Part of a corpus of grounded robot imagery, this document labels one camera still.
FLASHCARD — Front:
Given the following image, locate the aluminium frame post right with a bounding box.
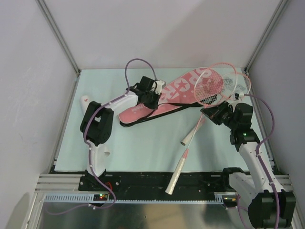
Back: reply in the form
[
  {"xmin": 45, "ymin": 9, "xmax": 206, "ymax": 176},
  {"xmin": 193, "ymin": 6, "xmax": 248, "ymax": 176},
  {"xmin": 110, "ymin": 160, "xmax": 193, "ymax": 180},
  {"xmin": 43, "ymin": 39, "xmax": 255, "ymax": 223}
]
[{"xmin": 244, "ymin": 0, "xmax": 291, "ymax": 74}]

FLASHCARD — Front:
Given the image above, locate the pink racket bag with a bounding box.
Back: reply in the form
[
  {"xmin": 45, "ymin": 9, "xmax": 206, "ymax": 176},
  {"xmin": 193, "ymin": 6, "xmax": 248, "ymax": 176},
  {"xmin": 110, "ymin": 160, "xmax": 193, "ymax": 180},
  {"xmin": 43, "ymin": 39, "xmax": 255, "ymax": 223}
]
[{"xmin": 118, "ymin": 66, "xmax": 224, "ymax": 128}]

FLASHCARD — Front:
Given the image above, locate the aluminium frame post left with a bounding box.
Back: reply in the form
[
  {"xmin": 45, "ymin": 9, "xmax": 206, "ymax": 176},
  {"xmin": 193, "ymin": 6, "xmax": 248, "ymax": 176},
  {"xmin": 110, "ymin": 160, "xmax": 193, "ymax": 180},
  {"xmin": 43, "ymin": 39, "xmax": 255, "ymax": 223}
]
[{"xmin": 35, "ymin": 0, "xmax": 81, "ymax": 76}]

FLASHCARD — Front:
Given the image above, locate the white shuttlecock tube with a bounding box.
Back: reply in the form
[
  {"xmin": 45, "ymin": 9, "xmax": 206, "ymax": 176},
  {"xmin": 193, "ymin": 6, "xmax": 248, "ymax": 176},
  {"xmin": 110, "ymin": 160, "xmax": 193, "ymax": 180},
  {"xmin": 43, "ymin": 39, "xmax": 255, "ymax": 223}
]
[{"xmin": 79, "ymin": 96, "xmax": 111, "ymax": 158}]

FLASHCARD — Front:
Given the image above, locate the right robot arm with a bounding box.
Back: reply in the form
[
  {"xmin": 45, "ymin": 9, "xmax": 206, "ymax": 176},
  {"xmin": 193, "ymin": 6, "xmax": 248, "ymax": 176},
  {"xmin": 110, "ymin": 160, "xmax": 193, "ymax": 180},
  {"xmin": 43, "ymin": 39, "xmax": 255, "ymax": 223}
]
[{"xmin": 201, "ymin": 102, "xmax": 296, "ymax": 229}]

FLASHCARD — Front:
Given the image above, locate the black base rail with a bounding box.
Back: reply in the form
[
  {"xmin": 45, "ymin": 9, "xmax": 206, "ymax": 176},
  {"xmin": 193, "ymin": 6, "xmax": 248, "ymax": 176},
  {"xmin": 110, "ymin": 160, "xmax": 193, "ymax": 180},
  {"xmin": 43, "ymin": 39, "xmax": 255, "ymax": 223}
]
[{"xmin": 78, "ymin": 171, "xmax": 236, "ymax": 197}]

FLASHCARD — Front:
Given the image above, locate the white slotted cable duct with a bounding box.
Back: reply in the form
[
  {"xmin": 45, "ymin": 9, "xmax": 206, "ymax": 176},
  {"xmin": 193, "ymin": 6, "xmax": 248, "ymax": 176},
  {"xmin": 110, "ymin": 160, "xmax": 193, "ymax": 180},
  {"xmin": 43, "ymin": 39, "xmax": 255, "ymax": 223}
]
[{"xmin": 44, "ymin": 192, "xmax": 236, "ymax": 204}]

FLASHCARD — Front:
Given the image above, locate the aluminium frame post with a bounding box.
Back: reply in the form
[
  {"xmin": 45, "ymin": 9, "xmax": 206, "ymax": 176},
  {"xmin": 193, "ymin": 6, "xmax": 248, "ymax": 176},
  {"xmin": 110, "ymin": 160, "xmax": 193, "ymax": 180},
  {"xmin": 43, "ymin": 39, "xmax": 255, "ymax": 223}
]
[
  {"xmin": 35, "ymin": 0, "xmax": 81, "ymax": 76},
  {"xmin": 244, "ymin": 0, "xmax": 291, "ymax": 74}
]

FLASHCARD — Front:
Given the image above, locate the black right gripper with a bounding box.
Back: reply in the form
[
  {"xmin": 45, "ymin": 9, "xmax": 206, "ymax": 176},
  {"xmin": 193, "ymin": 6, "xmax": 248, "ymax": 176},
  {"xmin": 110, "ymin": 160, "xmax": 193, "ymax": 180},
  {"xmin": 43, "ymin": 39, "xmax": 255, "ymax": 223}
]
[{"xmin": 201, "ymin": 101, "xmax": 238, "ymax": 129}]

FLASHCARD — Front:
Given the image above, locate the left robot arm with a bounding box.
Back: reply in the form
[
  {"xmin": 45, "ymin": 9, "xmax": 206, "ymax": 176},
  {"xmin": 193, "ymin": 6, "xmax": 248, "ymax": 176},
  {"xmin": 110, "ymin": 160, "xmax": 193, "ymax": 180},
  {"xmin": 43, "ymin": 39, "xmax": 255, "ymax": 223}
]
[{"xmin": 80, "ymin": 76, "xmax": 165, "ymax": 190}]

